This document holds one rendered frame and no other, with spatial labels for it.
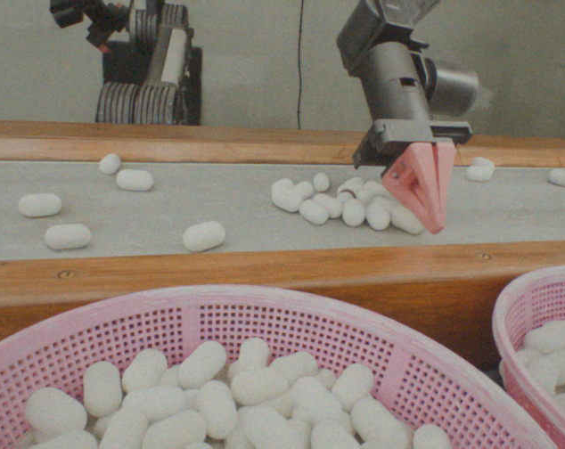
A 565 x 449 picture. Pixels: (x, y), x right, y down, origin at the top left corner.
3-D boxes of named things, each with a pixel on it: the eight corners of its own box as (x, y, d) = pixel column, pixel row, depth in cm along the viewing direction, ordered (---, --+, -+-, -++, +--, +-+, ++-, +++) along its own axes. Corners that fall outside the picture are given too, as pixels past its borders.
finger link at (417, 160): (505, 212, 44) (470, 126, 48) (434, 214, 42) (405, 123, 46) (462, 245, 50) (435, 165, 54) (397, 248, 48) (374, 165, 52)
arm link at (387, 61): (346, 69, 56) (372, 29, 52) (397, 78, 59) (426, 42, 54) (359, 118, 53) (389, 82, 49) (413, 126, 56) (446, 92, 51)
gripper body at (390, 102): (477, 137, 48) (454, 77, 51) (380, 134, 45) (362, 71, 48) (441, 175, 54) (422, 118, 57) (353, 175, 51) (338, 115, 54)
